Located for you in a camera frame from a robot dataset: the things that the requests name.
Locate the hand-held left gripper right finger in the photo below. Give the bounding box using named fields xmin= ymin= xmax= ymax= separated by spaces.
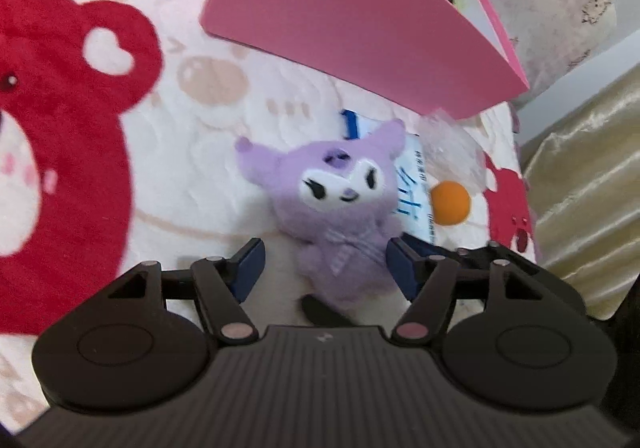
xmin=387 ymin=237 xmax=546 ymax=346

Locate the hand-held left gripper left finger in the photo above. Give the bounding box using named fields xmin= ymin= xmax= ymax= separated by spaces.
xmin=107 ymin=238 xmax=264 ymax=346

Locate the purple plush toy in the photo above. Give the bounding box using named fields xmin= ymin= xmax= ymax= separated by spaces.
xmin=235 ymin=119 xmax=407 ymax=311

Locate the pink cardboard box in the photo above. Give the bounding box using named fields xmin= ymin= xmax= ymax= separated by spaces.
xmin=200 ymin=0 xmax=531 ymax=121

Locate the orange ball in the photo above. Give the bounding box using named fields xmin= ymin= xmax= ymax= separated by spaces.
xmin=431 ymin=180 xmax=473 ymax=227

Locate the blue and white packet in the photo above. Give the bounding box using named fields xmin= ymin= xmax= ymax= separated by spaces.
xmin=340 ymin=108 xmax=440 ymax=249

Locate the clear plastic bag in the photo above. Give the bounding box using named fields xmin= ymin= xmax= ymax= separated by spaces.
xmin=416 ymin=106 xmax=490 ymax=195

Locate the printed bear blanket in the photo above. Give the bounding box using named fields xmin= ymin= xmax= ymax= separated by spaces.
xmin=0 ymin=0 xmax=540 ymax=448

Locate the golden satin cloth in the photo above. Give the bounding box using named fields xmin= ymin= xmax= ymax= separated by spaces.
xmin=519 ymin=72 xmax=640 ymax=321

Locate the pink patterned pillow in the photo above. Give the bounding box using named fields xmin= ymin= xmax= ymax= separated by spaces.
xmin=432 ymin=0 xmax=620 ymax=106

